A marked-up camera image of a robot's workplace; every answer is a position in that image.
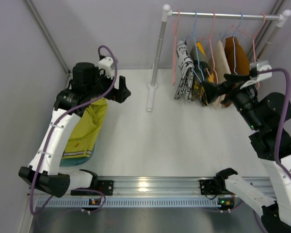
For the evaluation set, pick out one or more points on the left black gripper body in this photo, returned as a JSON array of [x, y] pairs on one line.
[[121, 88]]

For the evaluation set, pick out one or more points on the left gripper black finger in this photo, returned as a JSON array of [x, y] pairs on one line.
[[121, 96], [122, 83]]

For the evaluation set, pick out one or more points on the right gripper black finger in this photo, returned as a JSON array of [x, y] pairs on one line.
[[233, 78], [211, 92]]

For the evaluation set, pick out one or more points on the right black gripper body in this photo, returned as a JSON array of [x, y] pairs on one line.
[[225, 88]]

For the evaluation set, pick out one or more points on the yellow-green trousers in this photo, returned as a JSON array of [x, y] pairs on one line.
[[82, 140]]

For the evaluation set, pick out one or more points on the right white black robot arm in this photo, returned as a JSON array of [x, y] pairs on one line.
[[272, 145]]

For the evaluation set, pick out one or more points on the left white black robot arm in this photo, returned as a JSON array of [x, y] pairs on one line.
[[89, 84]]

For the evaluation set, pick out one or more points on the beige trousers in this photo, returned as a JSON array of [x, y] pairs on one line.
[[218, 63]]

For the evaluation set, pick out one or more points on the brown trousers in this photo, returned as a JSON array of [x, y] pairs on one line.
[[236, 57]]

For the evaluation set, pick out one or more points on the camouflage yellow trousers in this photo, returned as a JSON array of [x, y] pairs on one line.
[[197, 90]]

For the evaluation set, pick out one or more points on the black white print trousers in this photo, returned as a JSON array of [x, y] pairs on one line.
[[184, 72]]

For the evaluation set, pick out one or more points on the white metal clothes rack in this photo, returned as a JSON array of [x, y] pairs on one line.
[[167, 12]]

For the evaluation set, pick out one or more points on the teal plastic bin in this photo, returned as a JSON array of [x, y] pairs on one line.
[[72, 162]]

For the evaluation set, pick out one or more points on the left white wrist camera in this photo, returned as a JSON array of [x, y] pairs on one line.
[[107, 64]]

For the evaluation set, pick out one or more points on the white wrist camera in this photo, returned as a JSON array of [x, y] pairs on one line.
[[107, 64], [259, 71]]

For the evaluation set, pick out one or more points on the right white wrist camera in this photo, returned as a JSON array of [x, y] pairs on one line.
[[259, 71]]

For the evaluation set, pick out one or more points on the aluminium mounting rail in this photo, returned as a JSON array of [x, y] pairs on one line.
[[155, 186]]

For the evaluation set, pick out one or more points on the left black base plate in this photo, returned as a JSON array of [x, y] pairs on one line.
[[103, 186]]

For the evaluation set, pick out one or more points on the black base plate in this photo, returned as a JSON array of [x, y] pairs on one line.
[[209, 187], [103, 186]]

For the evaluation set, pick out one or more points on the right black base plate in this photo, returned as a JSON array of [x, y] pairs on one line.
[[209, 187]]

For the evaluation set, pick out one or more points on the grey slotted cable duct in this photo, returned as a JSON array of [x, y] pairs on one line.
[[87, 202]]

